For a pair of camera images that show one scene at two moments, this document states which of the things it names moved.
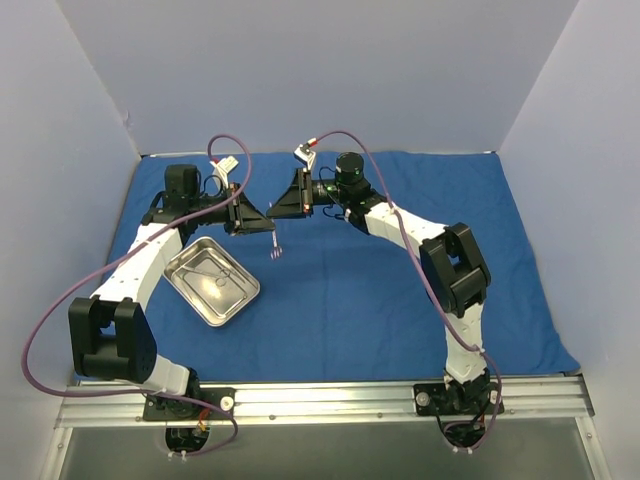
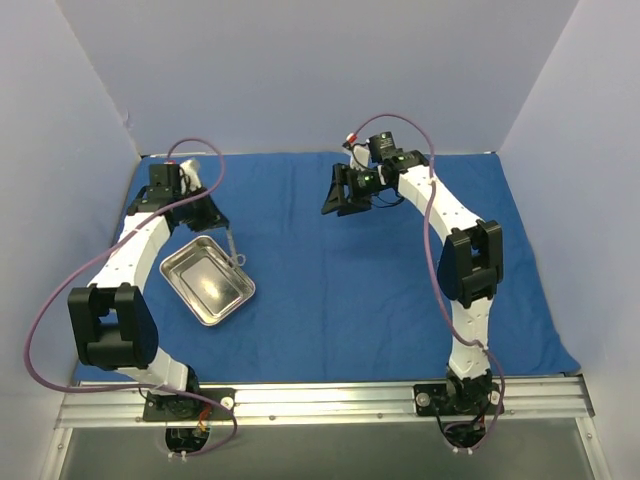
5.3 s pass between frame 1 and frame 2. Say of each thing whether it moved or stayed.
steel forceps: moved
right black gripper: moved
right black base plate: stayed
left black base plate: stayed
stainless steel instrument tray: stayed
